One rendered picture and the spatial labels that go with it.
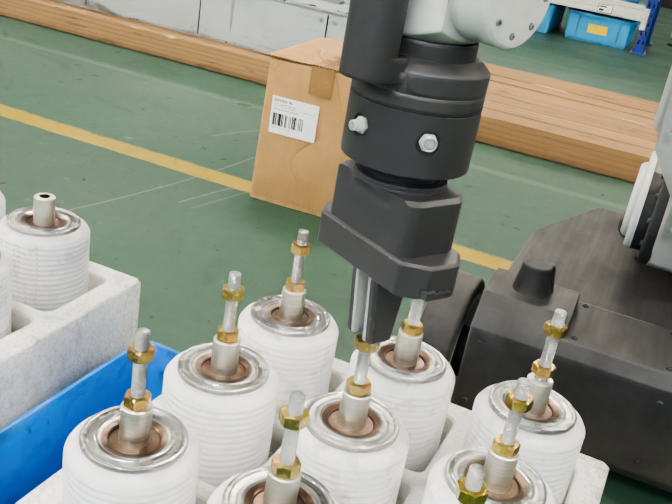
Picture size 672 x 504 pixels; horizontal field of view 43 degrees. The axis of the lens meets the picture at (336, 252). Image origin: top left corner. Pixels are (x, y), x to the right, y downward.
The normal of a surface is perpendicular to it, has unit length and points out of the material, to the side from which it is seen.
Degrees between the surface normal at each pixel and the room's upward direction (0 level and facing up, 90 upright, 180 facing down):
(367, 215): 90
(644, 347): 0
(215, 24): 90
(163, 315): 0
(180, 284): 0
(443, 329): 49
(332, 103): 90
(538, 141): 90
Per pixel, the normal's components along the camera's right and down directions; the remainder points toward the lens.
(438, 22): -0.71, 0.18
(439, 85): 0.11, 0.42
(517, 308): -0.16, -0.41
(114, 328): 0.90, 0.29
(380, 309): 0.58, 0.42
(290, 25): -0.39, 0.32
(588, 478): 0.16, -0.90
